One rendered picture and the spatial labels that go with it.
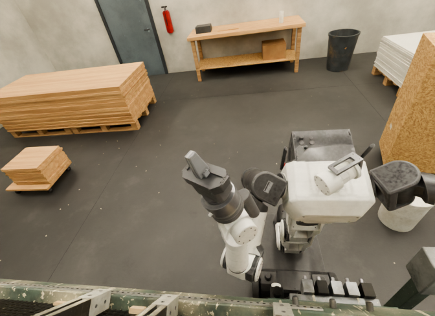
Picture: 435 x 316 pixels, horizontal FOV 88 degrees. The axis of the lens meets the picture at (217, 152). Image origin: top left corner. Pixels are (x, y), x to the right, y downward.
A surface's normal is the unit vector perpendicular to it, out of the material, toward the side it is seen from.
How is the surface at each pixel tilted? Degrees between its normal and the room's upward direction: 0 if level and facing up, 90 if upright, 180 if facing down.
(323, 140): 22
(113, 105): 90
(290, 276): 0
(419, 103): 90
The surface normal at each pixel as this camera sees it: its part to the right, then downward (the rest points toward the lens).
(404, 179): -0.47, -0.56
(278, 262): -0.14, -0.76
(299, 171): -0.16, -0.44
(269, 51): -0.09, 0.65
